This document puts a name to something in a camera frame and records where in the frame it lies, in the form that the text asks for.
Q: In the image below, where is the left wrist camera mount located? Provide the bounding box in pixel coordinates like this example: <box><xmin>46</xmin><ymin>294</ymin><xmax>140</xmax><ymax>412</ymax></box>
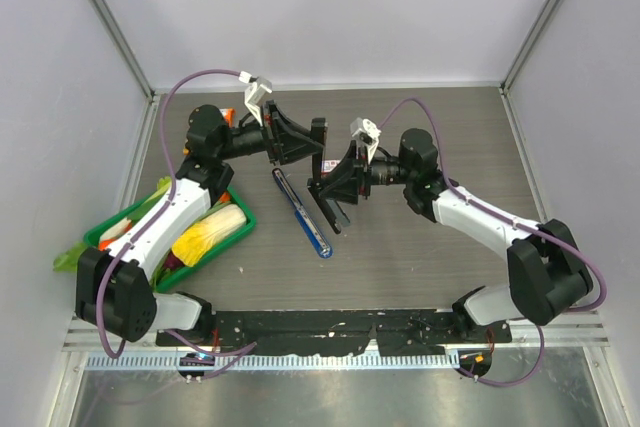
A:
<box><xmin>238</xmin><ymin>71</ymin><xmax>273</xmax><ymax>126</ymax></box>

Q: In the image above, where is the candy snack bag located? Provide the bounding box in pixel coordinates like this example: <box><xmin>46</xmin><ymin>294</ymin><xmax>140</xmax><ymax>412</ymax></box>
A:
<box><xmin>220</xmin><ymin>108</ymin><xmax>236</xmax><ymax>127</ymax></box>

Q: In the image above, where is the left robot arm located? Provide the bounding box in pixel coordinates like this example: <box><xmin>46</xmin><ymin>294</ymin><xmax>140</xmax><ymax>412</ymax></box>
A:
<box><xmin>75</xmin><ymin>100</ymin><xmax>328</xmax><ymax>346</ymax></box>

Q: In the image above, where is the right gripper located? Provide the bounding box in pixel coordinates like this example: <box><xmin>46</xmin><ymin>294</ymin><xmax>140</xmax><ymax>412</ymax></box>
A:
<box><xmin>320</xmin><ymin>140</ymin><xmax>415</xmax><ymax>206</ymax></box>

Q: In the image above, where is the napa cabbage toy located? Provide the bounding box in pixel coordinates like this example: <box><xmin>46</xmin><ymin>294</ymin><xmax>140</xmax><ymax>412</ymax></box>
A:
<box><xmin>171</xmin><ymin>203</ymin><xmax>246</xmax><ymax>267</ymax></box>

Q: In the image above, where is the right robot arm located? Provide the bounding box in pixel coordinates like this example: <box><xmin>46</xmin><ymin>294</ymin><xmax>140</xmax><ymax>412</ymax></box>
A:
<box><xmin>308</xmin><ymin>128</ymin><xmax>593</xmax><ymax>342</ymax></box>

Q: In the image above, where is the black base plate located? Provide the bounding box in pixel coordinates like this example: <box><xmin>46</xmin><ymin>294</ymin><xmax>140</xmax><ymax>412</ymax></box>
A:
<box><xmin>178</xmin><ymin>309</ymin><xmax>512</xmax><ymax>357</ymax></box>

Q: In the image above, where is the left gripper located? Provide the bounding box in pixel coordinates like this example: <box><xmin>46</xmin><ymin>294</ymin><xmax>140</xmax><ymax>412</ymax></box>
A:
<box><xmin>217</xmin><ymin>101</ymin><xmax>323</xmax><ymax>166</ymax></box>

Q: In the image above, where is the green leafy vegetable toy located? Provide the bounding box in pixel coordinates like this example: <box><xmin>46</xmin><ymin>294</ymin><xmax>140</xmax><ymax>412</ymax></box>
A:
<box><xmin>53</xmin><ymin>241</ymin><xmax>88</xmax><ymax>273</ymax></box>

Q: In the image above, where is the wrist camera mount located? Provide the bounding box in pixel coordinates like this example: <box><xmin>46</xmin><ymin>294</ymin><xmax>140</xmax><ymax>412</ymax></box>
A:
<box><xmin>350</xmin><ymin>117</ymin><xmax>381</xmax><ymax>163</ymax></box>
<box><xmin>238</xmin><ymin>71</ymin><xmax>273</xmax><ymax>126</ymax></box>

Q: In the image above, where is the green plastic tray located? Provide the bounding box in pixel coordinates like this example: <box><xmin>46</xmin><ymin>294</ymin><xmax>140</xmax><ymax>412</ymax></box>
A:
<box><xmin>83</xmin><ymin>177</ymin><xmax>256</xmax><ymax>293</ymax></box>

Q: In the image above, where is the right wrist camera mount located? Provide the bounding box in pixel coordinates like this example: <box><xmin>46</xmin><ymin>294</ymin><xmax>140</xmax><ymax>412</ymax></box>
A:
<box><xmin>350</xmin><ymin>117</ymin><xmax>381</xmax><ymax>163</ymax></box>

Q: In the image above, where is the white radish toy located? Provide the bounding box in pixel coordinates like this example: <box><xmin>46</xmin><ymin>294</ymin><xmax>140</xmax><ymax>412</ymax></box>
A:
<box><xmin>99</xmin><ymin>217</ymin><xmax>133</xmax><ymax>243</ymax></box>

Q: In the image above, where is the black stapler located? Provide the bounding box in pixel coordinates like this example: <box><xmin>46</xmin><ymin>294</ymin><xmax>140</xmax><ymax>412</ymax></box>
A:
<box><xmin>305</xmin><ymin>144</ymin><xmax>351</xmax><ymax>236</ymax></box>

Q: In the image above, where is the red white staple box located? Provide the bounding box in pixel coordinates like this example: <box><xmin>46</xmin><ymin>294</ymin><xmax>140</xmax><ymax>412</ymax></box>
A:
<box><xmin>322</xmin><ymin>160</ymin><xmax>339</xmax><ymax>173</ymax></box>

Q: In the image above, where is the blue stapler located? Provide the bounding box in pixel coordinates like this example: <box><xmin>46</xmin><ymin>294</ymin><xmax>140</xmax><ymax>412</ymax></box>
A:
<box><xmin>272</xmin><ymin>168</ymin><xmax>333</xmax><ymax>259</ymax></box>

